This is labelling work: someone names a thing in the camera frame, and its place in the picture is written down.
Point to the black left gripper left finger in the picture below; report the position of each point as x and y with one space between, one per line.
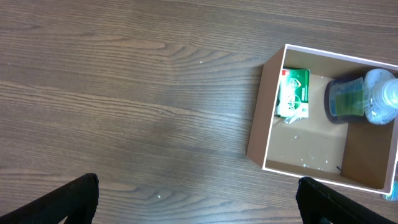
74 202

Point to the pink open cardboard box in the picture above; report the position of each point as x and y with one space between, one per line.
360 155

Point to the clear foam soap pump bottle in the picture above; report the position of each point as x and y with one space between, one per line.
372 97

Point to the green Dettol soap bar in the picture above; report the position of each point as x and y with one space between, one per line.
292 98

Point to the green white toothbrush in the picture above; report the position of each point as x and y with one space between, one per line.
393 196

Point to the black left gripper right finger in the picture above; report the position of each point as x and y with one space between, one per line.
320 204

